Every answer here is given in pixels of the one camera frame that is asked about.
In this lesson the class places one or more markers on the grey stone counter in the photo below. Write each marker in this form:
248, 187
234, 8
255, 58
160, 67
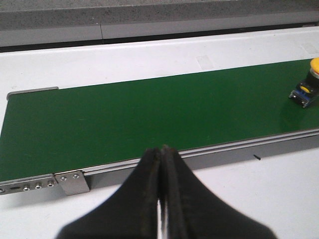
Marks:
31, 22

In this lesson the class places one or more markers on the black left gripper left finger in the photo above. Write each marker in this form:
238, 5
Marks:
130, 213

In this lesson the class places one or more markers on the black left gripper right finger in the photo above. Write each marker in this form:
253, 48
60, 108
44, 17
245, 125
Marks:
191, 211

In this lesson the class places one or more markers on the yellow push button switch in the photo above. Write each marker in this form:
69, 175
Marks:
307, 90

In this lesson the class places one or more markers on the green conveyor belt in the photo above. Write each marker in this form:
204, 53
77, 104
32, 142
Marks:
59, 136

